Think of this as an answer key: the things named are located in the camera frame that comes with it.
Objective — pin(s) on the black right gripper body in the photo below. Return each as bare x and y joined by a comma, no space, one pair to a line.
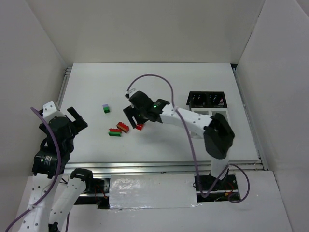
133,116

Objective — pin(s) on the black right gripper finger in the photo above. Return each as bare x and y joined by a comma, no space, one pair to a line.
141,120
132,115

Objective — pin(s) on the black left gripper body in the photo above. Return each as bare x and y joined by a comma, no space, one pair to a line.
76,120

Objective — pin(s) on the red curved lego brick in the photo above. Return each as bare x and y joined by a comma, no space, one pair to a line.
139,126

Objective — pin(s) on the red long lego brick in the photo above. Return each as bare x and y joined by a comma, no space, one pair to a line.
121,124

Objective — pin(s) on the tan long lego brick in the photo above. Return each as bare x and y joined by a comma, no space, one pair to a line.
125,129

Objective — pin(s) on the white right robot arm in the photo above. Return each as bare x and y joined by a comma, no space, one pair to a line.
215,130

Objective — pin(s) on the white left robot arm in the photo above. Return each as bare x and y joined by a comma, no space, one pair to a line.
44,212

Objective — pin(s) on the green square lego brick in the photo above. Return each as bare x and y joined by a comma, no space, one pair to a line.
106,110

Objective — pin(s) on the red scalloped lego brick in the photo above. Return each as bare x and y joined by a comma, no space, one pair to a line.
115,130

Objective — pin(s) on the green flat lego plate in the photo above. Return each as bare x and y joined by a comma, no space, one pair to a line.
114,134

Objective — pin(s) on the white slotted container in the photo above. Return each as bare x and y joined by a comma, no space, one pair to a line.
209,112

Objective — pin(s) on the white taped cover panel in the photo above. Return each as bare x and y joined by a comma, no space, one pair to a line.
152,191

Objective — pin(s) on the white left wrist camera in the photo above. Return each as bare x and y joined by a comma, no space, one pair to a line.
50,111

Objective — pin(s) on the aluminium left side rail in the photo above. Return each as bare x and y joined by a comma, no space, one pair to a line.
64,85

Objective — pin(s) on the aluminium rail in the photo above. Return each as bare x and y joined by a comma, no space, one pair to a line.
64,85
106,168

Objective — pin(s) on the aluminium front rail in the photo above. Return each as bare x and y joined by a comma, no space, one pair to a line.
106,168

